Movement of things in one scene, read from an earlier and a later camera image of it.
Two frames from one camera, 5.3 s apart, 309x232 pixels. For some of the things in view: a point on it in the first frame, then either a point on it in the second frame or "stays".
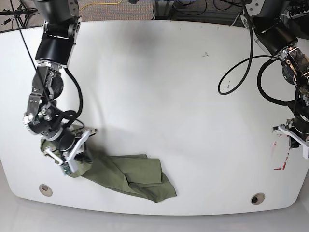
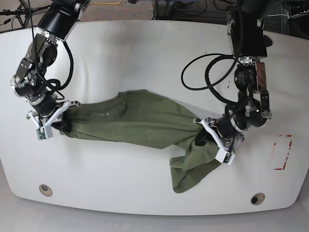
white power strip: x=289 y=16 stays
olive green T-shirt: x=137 y=174 to x=144 y=117
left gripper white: x=77 y=155 to x=66 y=124
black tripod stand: x=21 y=13 stays
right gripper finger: x=292 y=144 to x=200 y=139
